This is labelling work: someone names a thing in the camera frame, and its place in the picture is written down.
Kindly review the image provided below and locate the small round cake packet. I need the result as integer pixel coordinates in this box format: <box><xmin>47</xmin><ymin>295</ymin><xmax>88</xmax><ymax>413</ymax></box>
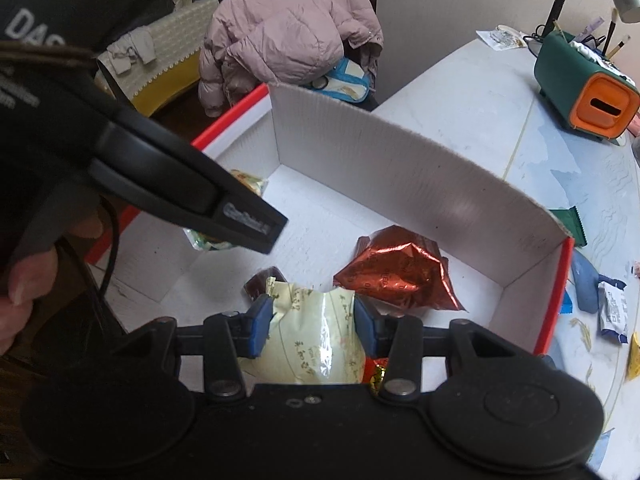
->
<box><xmin>182</xmin><ymin>170</ymin><xmax>268</xmax><ymax>252</ymax></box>

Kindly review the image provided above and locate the white cloth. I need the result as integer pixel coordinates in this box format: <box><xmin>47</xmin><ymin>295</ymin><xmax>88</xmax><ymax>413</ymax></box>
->
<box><xmin>106</xmin><ymin>26</ymin><xmax>154</xmax><ymax>76</ymax></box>

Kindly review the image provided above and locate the blue snack packet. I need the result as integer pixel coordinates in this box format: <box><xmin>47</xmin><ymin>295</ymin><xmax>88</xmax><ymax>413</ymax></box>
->
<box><xmin>596</xmin><ymin>275</ymin><xmax>629</xmax><ymax>346</ymax></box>

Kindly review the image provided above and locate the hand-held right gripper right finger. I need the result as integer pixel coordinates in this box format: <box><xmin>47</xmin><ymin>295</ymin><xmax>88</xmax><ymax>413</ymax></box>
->
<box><xmin>352</xmin><ymin>297</ymin><xmax>541</xmax><ymax>402</ymax></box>

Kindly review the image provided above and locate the brown foil snack packet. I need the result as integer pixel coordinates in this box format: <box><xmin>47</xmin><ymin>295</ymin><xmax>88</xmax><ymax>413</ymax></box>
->
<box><xmin>332</xmin><ymin>225</ymin><xmax>466</xmax><ymax>313</ymax></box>

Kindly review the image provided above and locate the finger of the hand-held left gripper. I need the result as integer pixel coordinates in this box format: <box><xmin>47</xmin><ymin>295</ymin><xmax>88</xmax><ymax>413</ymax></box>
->
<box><xmin>90</xmin><ymin>110</ymin><xmax>290</xmax><ymax>255</ymax></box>

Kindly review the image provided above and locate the light blue bag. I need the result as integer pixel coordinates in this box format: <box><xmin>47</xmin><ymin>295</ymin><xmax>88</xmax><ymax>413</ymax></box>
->
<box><xmin>312</xmin><ymin>57</ymin><xmax>373</xmax><ymax>104</ymax></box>

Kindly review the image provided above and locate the green and orange tissue box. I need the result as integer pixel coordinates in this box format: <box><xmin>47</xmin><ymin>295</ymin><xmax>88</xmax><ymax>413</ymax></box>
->
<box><xmin>534</xmin><ymin>32</ymin><xmax>640</xmax><ymax>143</ymax></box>

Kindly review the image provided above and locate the red cardboard box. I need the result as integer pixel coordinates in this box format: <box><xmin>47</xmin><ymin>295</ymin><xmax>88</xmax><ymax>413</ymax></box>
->
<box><xmin>85</xmin><ymin>82</ymin><xmax>575</xmax><ymax>391</ymax></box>

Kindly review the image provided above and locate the dark purple snack packet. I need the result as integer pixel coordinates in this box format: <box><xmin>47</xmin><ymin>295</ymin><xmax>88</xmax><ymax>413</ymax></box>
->
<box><xmin>243</xmin><ymin>266</ymin><xmax>288</xmax><ymax>306</ymax></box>

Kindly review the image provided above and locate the black cable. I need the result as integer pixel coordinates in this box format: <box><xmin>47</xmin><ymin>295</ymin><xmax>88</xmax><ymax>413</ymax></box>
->
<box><xmin>97</xmin><ymin>200</ymin><xmax>122</xmax><ymax>306</ymax></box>

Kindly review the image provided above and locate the person's left hand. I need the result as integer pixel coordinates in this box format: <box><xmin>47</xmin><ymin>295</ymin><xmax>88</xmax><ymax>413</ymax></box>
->
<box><xmin>0</xmin><ymin>210</ymin><xmax>106</xmax><ymax>356</ymax></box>

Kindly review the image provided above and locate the pink puffer jacket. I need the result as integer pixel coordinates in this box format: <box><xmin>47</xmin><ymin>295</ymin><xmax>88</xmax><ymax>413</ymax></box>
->
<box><xmin>197</xmin><ymin>0</ymin><xmax>384</xmax><ymax>118</ymax></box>

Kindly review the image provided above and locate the cream and yellow cushion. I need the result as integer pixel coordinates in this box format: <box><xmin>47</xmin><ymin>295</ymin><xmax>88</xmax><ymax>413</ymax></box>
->
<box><xmin>97</xmin><ymin>0</ymin><xmax>221</xmax><ymax>113</ymax></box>

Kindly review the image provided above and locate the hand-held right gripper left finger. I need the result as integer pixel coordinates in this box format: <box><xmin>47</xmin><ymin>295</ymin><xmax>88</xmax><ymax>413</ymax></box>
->
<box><xmin>112</xmin><ymin>294</ymin><xmax>275</xmax><ymax>402</ymax></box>

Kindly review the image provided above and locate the green snack packet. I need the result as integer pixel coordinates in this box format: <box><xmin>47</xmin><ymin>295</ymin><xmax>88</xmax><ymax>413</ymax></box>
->
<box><xmin>549</xmin><ymin>206</ymin><xmax>587</xmax><ymax>247</ymax></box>

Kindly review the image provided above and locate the cream snack packet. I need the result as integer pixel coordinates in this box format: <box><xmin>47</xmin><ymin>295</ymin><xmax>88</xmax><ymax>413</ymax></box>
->
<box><xmin>240</xmin><ymin>280</ymin><xmax>370</xmax><ymax>386</ymax></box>

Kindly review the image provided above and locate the white paper packet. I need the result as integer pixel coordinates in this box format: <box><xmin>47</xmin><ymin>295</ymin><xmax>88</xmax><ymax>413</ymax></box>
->
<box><xmin>475</xmin><ymin>25</ymin><xmax>527</xmax><ymax>52</ymax></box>

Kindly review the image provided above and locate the red snack packet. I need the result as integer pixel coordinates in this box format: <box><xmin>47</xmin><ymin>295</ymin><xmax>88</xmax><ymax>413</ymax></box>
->
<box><xmin>362</xmin><ymin>357</ymin><xmax>393</xmax><ymax>393</ymax></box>

